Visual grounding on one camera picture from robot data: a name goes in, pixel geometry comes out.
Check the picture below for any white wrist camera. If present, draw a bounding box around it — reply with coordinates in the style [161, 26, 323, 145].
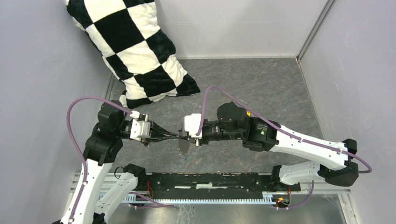
[183, 113, 202, 139]
[130, 119, 150, 139]

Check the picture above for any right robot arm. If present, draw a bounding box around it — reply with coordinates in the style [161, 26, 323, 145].
[182, 102, 359, 190]

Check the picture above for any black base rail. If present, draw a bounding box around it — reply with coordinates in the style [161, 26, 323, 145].
[135, 173, 301, 200]

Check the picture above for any white slotted cable duct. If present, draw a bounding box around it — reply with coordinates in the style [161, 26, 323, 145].
[121, 193, 290, 205]

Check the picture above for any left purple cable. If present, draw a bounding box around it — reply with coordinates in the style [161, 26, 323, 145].
[66, 96, 176, 224]

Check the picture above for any black white checkered blanket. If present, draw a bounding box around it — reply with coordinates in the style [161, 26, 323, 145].
[66, 0, 200, 109]

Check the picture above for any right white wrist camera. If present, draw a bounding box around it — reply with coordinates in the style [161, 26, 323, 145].
[183, 113, 202, 139]

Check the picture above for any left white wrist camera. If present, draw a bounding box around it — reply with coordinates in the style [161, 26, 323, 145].
[130, 119, 150, 139]

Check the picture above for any purple cable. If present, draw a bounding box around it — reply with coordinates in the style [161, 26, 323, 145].
[66, 96, 176, 224]
[195, 85, 373, 210]

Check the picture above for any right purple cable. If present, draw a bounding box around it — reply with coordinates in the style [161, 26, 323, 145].
[195, 85, 373, 210]

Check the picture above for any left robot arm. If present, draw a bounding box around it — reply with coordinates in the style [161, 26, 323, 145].
[57, 98, 180, 224]

